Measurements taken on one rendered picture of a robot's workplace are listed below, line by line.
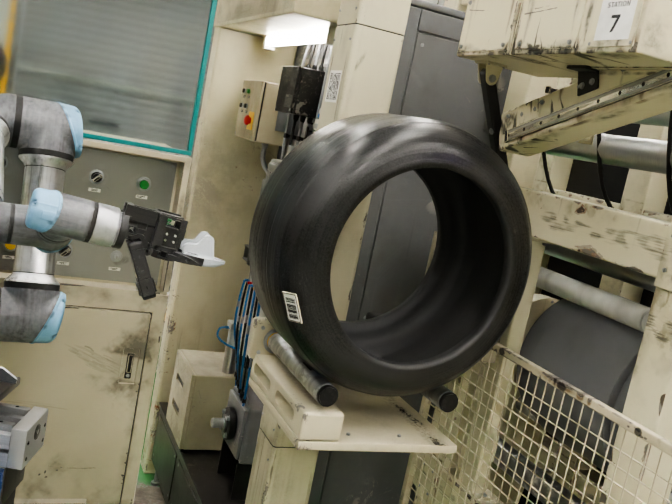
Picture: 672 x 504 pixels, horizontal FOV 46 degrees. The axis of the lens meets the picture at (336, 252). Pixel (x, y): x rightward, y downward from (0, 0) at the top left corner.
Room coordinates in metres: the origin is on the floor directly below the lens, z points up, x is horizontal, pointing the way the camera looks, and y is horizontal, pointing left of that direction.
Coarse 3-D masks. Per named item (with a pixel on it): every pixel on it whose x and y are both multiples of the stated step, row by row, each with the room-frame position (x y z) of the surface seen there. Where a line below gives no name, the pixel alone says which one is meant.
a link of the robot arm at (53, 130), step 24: (24, 96) 1.74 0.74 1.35; (24, 120) 1.70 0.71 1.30; (48, 120) 1.72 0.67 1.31; (72, 120) 1.75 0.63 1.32; (24, 144) 1.71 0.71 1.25; (48, 144) 1.71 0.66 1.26; (72, 144) 1.75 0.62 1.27; (24, 168) 1.73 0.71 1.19; (48, 168) 1.71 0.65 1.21; (24, 192) 1.70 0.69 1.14; (24, 264) 1.66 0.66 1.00; (48, 264) 1.68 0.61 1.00; (24, 288) 1.63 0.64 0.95; (48, 288) 1.66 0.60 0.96; (0, 312) 1.60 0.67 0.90; (24, 312) 1.62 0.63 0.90; (48, 312) 1.64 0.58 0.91; (0, 336) 1.61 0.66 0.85; (24, 336) 1.63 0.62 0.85; (48, 336) 1.65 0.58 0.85
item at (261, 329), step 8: (256, 320) 1.78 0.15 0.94; (264, 320) 1.79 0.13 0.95; (256, 328) 1.78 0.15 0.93; (264, 328) 1.78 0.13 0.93; (272, 328) 1.79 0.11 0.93; (256, 336) 1.78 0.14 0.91; (264, 336) 1.79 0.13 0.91; (248, 344) 1.79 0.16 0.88; (256, 344) 1.78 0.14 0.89; (264, 344) 1.79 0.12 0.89; (248, 352) 1.78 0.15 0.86; (256, 352) 1.78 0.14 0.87; (264, 352) 1.79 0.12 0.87; (272, 352) 1.80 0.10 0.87
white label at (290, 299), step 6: (288, 294) 1.44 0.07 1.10; (294, 294) 1.43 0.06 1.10; (288, 300) 1.44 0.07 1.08; (294, 300) 1.43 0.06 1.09; (288, 306) 1.45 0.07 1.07; (294, 306) 1.43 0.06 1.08; (288, 312) 1.45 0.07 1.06; (294, 312) 1.44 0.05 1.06; (288, 318) 1.46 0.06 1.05; (294, 318) 1.44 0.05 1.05; (300, 318) 1.43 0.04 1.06
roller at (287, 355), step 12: (276, 336) 1.77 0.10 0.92; (276, 348) 1.73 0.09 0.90; (288, 348) 1.69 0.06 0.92; (288, 360) 1.65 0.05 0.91; (300, 360) 1.62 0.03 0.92; (300, 372) 1.58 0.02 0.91; (312, 372) 1.55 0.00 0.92; (312, 384) 1.51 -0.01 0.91; (324, 384) 1.49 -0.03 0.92; (324, 396) 1.48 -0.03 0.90; (336, 396) 1.49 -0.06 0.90
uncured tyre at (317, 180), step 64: (384, 128) 1.51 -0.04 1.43; (448, 128) 1.56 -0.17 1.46; (320, 192) 1.45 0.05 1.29; (448, 192) 1.85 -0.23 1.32; (512, 192) 1.60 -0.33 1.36; (256, 256) 1.57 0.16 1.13; (320, 256) 1.44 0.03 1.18; (448, 256) 1.87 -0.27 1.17; (512, 256) 1.61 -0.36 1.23; (320, 320) 1.45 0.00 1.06; (384, 320) 1.82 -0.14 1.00; (448, 320) 1.82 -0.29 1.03; (384, 384) 1.52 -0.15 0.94
